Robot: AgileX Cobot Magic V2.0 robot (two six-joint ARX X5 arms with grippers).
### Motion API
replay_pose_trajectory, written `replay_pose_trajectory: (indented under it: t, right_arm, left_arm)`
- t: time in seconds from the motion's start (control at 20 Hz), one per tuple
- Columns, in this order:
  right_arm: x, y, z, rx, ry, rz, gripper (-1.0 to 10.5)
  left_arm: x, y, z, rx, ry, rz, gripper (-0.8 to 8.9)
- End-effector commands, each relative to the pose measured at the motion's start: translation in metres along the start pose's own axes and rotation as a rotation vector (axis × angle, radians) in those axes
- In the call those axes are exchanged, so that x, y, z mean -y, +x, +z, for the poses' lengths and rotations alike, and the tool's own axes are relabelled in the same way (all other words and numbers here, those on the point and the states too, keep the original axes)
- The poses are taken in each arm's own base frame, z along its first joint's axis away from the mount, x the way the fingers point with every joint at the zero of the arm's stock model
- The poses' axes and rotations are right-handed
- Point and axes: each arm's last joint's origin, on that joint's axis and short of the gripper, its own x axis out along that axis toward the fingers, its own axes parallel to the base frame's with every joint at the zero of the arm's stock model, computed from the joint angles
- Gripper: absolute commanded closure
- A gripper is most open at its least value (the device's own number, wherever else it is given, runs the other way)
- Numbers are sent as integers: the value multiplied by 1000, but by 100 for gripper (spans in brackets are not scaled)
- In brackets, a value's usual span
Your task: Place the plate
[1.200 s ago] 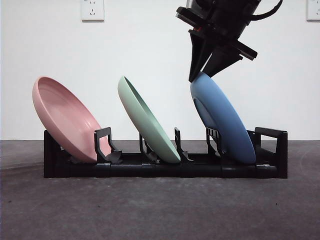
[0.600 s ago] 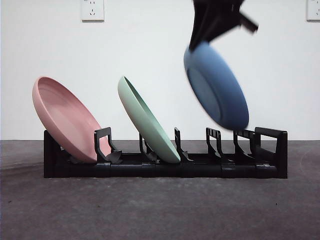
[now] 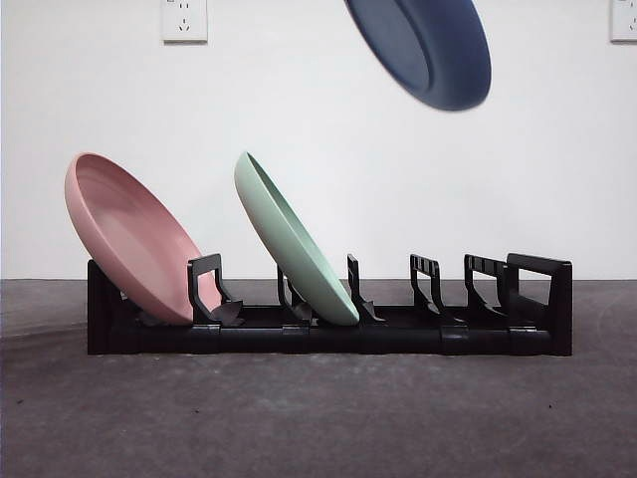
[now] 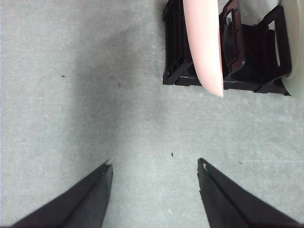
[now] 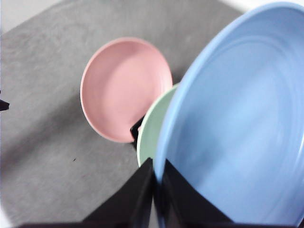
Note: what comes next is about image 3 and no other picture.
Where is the white wall socket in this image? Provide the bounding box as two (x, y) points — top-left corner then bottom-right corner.
(609, 0), (637, 44)
(160, 0), (209, 44)

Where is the blue plate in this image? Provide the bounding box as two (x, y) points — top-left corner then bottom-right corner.
(342, 0), (494, 114)

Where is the pink plate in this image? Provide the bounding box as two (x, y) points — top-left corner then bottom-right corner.
(64, 151), (223, 327)

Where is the pale green plate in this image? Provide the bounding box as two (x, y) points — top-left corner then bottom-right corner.
(233, 150), (361, 328)

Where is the black plastic dish rack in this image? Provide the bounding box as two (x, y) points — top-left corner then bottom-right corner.
(86, 252), (574, 359)

